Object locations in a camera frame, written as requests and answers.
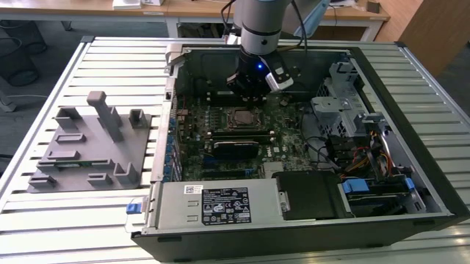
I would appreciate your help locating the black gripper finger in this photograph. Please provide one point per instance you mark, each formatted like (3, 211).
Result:
(261, 96)
(237, 82)

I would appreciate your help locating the small square CPU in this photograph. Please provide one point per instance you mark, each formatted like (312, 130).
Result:
(245, 117)

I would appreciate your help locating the thin metal locking lever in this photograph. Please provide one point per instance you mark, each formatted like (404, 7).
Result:
(244, 128)

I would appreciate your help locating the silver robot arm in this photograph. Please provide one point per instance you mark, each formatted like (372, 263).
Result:
(262, 24)

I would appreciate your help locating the CPU socket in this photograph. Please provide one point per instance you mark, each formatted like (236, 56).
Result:
(229, 127)

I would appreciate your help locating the round coin cell battery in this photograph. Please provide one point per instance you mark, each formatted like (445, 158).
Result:
(284, 102)

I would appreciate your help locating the RAM slot white clips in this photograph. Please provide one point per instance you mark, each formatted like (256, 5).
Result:
(242, 134)
(217, 99)
(217, 94)
(266, 139)

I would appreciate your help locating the silver metal drive cage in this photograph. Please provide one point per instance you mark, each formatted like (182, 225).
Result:
(330, 105)

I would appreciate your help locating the green motherboard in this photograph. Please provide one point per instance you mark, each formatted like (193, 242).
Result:
(294, 143)

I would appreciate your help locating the black graphics card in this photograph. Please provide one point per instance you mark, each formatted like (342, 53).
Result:
(236, 149)

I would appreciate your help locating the small silver heatsink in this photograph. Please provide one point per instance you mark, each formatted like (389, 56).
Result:
(274, 168)

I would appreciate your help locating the black expansion slot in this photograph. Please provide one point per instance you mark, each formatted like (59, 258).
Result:
(224, 173)

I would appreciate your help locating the small white box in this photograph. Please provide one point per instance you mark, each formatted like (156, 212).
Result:
(153, 2)

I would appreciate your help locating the small dark box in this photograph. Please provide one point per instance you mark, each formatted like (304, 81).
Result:
(373, 6)

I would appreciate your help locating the blue disk carrier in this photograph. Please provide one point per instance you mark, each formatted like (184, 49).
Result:
(354, 187)

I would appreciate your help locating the silver power supply unit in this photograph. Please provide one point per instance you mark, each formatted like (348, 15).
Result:
(173, 203)

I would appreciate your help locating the grey parts rack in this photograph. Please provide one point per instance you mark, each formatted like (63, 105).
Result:
(91, 149)

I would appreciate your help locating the black disk drive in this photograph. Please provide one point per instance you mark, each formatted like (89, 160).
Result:
(375, 204)

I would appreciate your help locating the green RAM stick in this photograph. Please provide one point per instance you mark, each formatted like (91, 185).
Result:
(86, 163)

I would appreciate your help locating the wooden cabinet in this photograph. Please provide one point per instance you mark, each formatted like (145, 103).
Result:
(433, 33)

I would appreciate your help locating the small blue plastic clip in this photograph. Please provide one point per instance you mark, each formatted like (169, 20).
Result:
(409, 184)

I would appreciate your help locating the blue plastic release latch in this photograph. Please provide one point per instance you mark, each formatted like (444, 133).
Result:
(133, 208)

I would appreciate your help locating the black open PC case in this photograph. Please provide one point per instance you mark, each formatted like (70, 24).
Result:
(257, 247)

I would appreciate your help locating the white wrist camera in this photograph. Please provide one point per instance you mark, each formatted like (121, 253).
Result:
(280, 82)

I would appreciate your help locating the wooden desk white frame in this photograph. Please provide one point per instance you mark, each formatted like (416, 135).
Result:
(356, 15)

